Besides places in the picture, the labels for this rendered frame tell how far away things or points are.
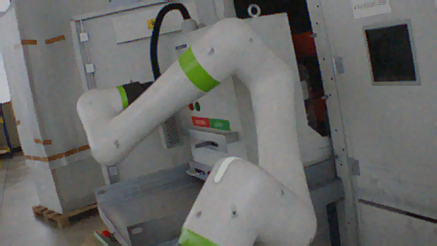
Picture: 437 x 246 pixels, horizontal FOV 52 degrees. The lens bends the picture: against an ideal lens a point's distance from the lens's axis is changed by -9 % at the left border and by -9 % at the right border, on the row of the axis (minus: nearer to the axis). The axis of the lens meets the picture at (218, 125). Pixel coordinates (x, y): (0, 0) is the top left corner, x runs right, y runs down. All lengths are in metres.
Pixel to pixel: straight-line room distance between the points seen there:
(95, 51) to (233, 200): 1.29
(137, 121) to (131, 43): 0.83
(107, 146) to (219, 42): 0.40
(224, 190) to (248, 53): 0.39
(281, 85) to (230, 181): 0.40
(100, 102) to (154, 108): 0.20
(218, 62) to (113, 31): 0.96
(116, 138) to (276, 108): 0.41
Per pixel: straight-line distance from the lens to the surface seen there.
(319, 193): 1.50
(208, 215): 0.83
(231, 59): 1.10
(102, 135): 1.26
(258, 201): 0.84
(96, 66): 2.00
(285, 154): 1.05
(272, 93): 1.15
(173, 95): 1.16
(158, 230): 1.33
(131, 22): 1.98
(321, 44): 1.47
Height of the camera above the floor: 1.31
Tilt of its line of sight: 8 degrees down
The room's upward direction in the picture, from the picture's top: 12 degrees counter-clockwise
